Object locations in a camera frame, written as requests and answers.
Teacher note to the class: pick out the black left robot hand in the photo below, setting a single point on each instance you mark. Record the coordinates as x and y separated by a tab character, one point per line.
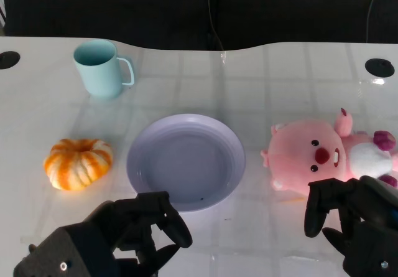
93	239

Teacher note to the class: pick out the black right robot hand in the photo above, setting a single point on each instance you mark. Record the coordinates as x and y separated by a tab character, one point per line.
370	208

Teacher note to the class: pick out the pink plush beaver doll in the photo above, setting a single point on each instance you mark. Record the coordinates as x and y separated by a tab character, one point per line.
298	155

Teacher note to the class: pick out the lilac plastic plate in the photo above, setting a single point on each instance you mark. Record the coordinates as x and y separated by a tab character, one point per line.
186	165

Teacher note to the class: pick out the orange white striped pumpkin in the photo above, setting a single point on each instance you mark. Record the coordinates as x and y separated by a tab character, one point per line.
77	165

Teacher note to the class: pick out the light blue plastic mug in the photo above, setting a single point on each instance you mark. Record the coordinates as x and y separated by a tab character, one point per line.
99	74

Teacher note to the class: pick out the black backdrop cloth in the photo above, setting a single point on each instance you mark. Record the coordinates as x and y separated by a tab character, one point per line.
140	6

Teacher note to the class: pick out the white object at edge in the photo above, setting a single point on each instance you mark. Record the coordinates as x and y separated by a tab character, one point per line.
2	9

